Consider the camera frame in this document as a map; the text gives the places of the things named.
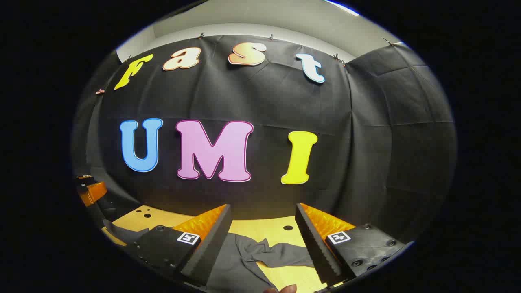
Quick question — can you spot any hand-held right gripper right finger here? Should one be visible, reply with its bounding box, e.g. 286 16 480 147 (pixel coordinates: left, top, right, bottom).
295 203 407 286

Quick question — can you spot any black backdrop cloth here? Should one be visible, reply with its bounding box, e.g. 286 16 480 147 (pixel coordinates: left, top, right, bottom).
71 35 457 245

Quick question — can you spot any grey collared shirt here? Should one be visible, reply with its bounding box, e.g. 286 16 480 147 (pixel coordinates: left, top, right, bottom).
102 219 317 293

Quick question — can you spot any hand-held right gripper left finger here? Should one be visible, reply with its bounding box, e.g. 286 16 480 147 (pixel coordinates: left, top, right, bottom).
123 204 232 287

